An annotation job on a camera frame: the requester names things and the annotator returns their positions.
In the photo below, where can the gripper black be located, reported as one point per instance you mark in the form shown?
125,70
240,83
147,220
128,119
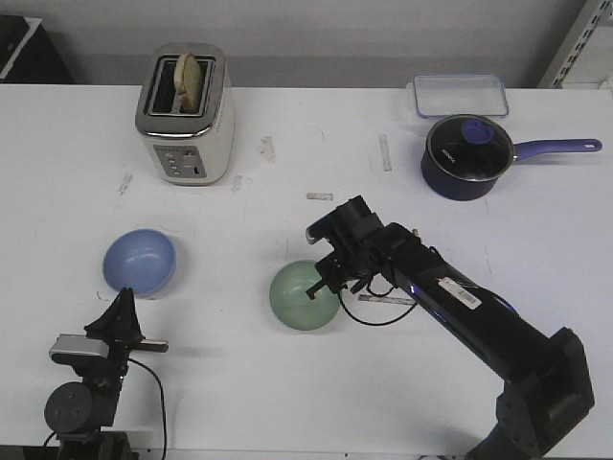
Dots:
349,260
119,328

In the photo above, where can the green bowl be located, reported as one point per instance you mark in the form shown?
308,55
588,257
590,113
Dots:
290,303

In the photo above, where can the blue bowl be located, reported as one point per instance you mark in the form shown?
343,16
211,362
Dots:
142,259

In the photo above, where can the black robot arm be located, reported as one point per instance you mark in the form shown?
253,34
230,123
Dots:
547,386
81,413

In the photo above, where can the dark blue saucepan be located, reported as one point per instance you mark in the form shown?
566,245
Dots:
457,189

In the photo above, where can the glass pot lid blue knob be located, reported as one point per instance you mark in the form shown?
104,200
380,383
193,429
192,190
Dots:
470,147

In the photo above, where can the cream two-slot toaster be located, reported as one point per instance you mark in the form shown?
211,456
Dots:
187,149

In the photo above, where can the clear plastic food container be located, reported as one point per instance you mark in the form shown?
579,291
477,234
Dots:
436,96

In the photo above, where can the slice of toast bread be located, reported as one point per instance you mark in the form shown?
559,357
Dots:
188,82

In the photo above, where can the white metal shelf upright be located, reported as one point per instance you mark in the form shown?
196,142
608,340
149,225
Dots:
583,60

